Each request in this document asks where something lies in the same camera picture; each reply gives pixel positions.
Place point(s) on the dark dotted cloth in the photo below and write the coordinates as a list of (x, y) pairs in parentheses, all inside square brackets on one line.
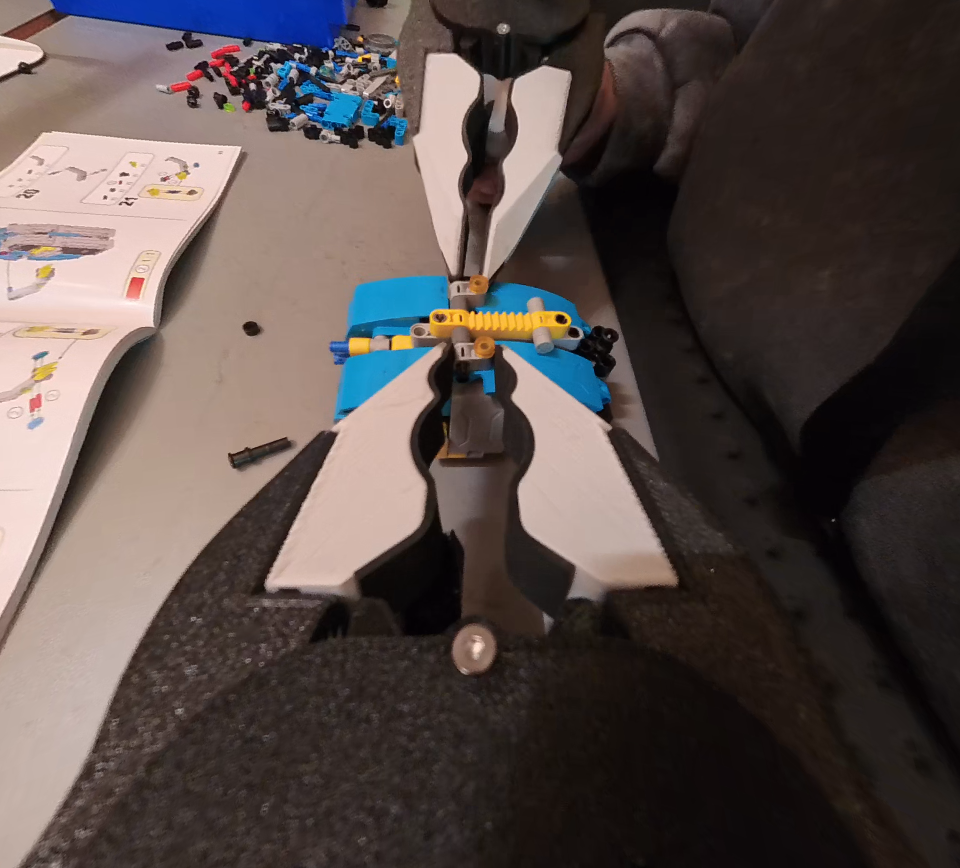
[(712, 433)]

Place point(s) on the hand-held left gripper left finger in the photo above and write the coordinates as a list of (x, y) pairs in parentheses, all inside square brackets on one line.
[(352, 508)]

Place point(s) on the white adjustable stand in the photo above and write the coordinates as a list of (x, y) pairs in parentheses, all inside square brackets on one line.
[(11, 54)]

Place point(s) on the person's right hand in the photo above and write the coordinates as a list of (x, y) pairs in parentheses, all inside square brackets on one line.
[(596, 133)]

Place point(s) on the open instruction booklet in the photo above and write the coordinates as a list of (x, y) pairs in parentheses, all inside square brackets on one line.
[(75, 373)]

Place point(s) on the pile of small brick parts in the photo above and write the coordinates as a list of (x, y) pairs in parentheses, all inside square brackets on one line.
[(322, 103)]

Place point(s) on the grey desk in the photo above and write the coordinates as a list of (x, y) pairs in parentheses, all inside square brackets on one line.
[(300, 223)]

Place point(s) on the blue brick toy car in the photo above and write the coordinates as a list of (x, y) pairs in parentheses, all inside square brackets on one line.
[(382, 305)]

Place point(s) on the black brick axle pin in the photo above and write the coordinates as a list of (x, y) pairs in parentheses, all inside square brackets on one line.
[(259, 449)]

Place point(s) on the person's right forearm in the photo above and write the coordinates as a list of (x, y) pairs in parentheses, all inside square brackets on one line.
[(660, 58)]

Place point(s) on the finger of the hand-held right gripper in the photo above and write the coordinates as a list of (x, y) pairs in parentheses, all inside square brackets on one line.
[(442, 133), (536, 133)]

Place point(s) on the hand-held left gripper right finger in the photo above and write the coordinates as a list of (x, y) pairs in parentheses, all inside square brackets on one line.
[(592, 508)]

